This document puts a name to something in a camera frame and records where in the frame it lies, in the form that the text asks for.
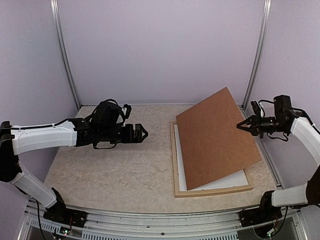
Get aluminium enclosure post right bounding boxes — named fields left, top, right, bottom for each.
left=241, top=0, right=272, bottom=110

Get aluminium front rail base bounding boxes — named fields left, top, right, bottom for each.
left=16, top=197, right=308, bottom=240

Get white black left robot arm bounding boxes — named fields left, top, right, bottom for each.
left=0, top=99, right=149, bottom=223

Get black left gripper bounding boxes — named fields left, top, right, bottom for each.
left=99, top=123, right=148, bottom=144

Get aluminium enclosure post left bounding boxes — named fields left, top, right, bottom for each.
left=50, top=0, right=82, bottom=110

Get brown hardboard backing panel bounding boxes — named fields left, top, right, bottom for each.
left=176, top=87, right=262, bottom=190

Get landscape photo white border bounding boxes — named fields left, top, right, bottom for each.
left=173, top=124, right=250, bottom=192

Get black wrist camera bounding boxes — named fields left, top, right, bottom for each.
left=121, top=104, right=132, bottom=127
left=250, top=94, right=293, bottom=117

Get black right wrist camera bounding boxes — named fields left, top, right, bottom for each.
left=250, top=94, right=293, bottom=117

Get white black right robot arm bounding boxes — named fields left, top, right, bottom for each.
left=236, top=106, right=320, bottom=227

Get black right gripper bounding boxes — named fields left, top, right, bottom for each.
left=238, top=110, right=288, bottom=138

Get light wooden picture frame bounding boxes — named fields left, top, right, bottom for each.
left=169, top=121, right=254, bottom=199

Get aluminium enclosure post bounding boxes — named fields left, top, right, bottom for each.
left=50, top=0, right=82, bottom=110
left=241, top=0, right=272, bottom=110

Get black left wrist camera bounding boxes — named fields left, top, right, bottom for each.
left=121, top=104, right=132, bottom=127

